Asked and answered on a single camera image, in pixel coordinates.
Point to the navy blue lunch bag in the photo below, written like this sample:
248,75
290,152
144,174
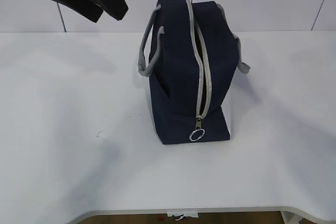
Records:
189,55

